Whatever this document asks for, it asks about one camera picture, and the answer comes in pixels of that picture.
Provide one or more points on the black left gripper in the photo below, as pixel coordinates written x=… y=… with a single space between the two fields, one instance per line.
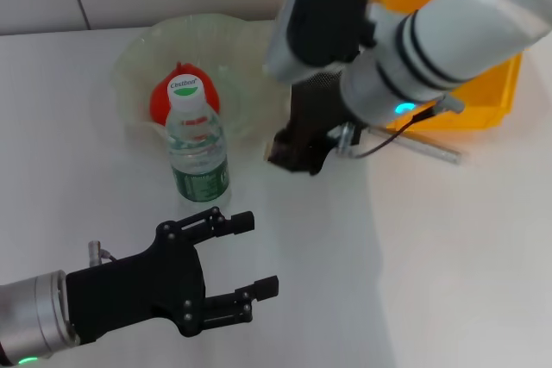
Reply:
x=133 y=290

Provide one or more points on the orange toy fruit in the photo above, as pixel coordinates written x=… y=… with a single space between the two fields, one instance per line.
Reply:
x=159 y=103

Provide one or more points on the silver marker pen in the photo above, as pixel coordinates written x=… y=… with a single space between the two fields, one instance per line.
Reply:
x=431 y=150

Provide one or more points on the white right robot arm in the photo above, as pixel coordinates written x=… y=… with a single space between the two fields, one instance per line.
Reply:
x=466 y=23

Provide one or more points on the green glass fruit plate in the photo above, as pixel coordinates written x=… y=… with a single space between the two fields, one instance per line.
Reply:
x=241 y=53

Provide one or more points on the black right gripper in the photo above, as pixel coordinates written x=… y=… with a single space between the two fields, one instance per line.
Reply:
x=315 y=118

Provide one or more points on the clear green-label water bottle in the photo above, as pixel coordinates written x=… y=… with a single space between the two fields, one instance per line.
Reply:
x=200 y=170

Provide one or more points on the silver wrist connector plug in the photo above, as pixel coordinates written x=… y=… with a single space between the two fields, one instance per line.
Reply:
x=450 y=104
x=344 y=139
x=94 y=252

